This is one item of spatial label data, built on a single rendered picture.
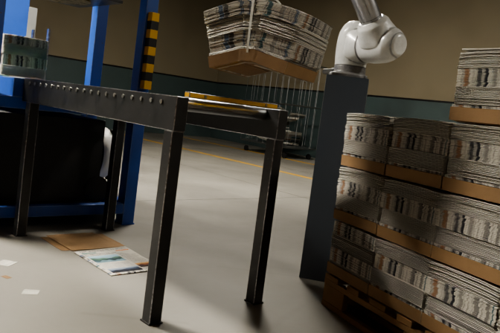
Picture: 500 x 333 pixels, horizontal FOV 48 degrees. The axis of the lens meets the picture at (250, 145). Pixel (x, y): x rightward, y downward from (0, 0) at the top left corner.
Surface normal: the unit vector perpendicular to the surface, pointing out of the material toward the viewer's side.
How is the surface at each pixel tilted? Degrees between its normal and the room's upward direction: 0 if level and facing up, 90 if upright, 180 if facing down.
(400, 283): 90
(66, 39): 90
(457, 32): 90
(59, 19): 90
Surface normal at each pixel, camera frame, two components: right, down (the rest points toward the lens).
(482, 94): -0.88, -0.08
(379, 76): -0.73, -0.05
